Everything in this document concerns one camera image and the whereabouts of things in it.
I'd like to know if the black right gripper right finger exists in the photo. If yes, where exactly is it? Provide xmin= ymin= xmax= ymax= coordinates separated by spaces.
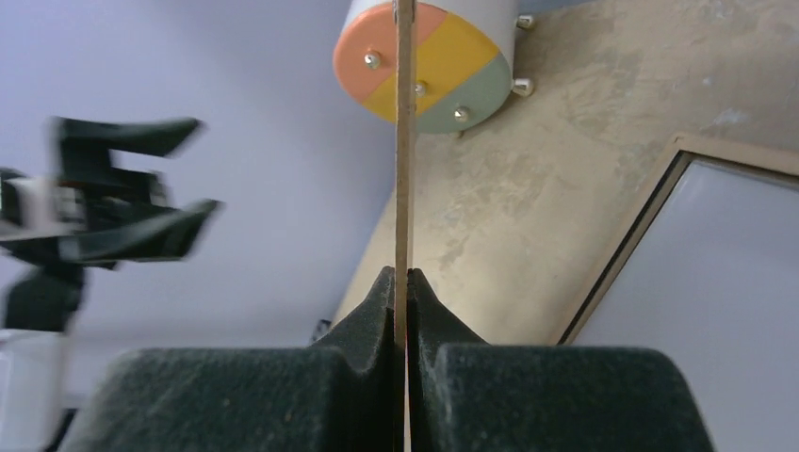
xmin=408 ymin=269 xmax=713 ymax=452

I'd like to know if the round white drawer cabinet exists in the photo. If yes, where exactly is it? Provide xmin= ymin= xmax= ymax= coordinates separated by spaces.
xmin=333 ymin=0 xmax=535 ymax=134

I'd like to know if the brown cardboard backing board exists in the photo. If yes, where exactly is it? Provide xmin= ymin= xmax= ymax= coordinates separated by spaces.
xmin=392 ymin=0 xmax=416 ymax=451

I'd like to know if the wooden picture frame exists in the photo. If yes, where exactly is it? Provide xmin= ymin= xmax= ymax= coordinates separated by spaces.
xmin=546 ymin=133 xmax=798 ymax=346

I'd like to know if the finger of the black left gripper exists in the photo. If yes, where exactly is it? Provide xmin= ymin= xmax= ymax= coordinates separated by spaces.
xmin=58 ymin=199 xmax=222 ymax=263
xmin=54 ymin=117 xmax=204 ymax=158

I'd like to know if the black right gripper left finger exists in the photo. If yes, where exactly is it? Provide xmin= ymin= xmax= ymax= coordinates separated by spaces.
xmin=61 ymin=267 xmax=395 ymax=452

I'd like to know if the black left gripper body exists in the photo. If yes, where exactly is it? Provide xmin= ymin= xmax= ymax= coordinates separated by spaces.
xmin=1 ymin=166 xmax=169 ymax=332

